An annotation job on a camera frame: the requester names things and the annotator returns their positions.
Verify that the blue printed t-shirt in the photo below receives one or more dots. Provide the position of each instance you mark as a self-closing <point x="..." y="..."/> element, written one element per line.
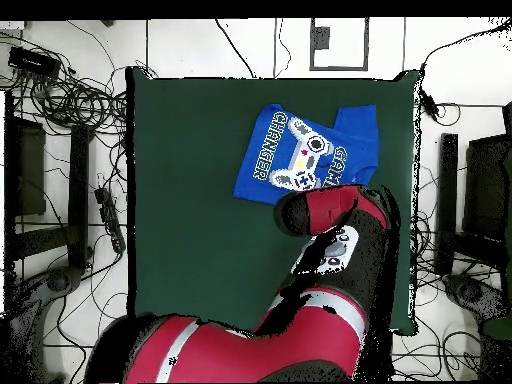
<point x="260" y="160"/>

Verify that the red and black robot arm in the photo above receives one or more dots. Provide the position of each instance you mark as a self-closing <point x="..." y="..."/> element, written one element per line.
<point x="312" y="340"/>

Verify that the dark green table cloth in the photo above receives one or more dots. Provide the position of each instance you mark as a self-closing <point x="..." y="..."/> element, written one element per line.
<point x="192" y="240"/>

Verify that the black power strip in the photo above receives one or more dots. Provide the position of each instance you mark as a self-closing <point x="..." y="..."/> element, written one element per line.
<point x="110" y="218"/>

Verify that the black power adapter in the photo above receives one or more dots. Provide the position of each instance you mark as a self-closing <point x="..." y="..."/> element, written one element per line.
<point x="428" y="104"/>

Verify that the black chair base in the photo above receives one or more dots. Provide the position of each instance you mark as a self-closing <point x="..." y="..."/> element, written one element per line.
<point x="56" y="282"/>
<point x="468" y="292"/>

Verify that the black electronics box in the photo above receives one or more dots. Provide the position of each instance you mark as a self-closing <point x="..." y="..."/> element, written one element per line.
<point x="34" y="62"/>

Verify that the grey square frame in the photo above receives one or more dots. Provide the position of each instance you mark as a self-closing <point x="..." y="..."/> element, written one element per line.
<point x="312" y="44"/>

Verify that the black wooden furniture frame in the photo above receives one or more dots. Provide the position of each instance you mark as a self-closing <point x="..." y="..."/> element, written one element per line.
<point x="78" y="180"/>
<point x="447" y="200"/>

